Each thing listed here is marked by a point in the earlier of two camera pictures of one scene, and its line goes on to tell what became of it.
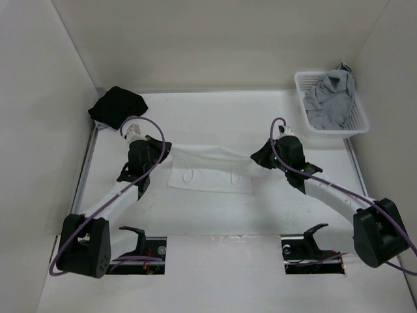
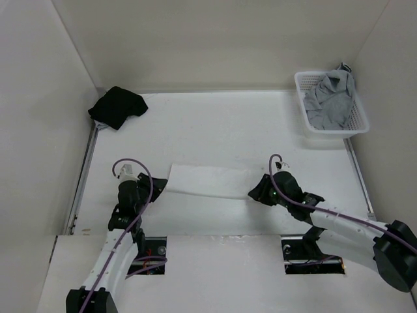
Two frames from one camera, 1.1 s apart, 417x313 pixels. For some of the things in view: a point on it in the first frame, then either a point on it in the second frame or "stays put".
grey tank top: [328, 104] stays put
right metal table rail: [357, 165] stays put
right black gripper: [260, 156] -> [259, 192]
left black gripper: [158, 145] -> [158, 185]
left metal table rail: [96, 128] stays put
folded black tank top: [113, 107] stays put
